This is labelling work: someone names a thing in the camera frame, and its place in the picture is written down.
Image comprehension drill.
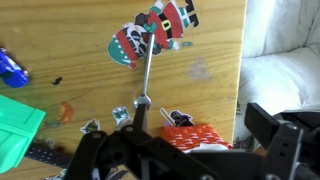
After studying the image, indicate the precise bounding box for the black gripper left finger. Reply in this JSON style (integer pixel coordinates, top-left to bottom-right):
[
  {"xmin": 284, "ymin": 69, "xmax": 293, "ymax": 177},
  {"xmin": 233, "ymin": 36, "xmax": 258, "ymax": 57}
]
[{"xmin": 120, "ymin": 104, "xmax": 148, "ymax": 140}]

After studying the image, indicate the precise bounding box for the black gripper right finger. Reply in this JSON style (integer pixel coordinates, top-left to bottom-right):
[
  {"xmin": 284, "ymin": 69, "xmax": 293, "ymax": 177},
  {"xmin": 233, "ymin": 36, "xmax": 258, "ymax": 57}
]
[{"xmin": 244, "ymin": 103, "xmax": 302, "ymax": 157}]

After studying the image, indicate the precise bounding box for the white serviette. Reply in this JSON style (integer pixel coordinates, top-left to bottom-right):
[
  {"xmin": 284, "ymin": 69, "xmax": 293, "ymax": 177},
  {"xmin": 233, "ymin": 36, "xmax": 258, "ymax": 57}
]
[{"xmin": 184, "ymin": 143, "xmax": 227, "ymax": 153}]

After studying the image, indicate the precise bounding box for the green toy box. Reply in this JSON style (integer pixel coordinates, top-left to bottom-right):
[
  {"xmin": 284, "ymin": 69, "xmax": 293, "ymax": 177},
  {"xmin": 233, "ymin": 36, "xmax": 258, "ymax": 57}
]
[{"xmin": 0, "ymin": 95, "xmax": 46, "ymax": 173}]

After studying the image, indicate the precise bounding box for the red woven basket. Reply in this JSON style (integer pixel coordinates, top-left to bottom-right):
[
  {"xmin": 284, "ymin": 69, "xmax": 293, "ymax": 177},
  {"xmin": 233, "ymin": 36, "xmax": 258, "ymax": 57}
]
[{"xmin": 162, "ymin": 124, "xmax": 231, "ymax": 152}]

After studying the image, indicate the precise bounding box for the white sofa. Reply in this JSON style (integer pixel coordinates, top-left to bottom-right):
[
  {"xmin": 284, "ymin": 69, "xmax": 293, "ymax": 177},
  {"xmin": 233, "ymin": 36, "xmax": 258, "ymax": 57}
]
[{"xmin": 233, "ymin": 0, "xmax": 320, "ymax": 148}]

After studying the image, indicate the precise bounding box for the small wooden table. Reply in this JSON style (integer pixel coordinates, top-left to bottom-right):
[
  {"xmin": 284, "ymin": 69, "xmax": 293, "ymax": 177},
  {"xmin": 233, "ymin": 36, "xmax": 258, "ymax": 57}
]
[{"xmin": 0, "ymin": 0, "xmax": 248, "ymax": 180}]

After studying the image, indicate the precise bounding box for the blue toy car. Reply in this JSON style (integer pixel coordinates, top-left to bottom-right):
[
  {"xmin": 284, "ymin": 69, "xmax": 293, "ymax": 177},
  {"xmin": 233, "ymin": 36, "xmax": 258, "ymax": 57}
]
[{"xmin": 0, "ymin": 47, "xmax": 29, "ymax": 88}]

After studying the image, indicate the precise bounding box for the black strap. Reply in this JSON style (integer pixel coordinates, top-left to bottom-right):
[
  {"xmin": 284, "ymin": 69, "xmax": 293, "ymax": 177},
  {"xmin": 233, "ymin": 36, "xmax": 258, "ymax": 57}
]
[{"xmin": 24, "ymin": 141, "xmax": 73, "ymax": 170}]

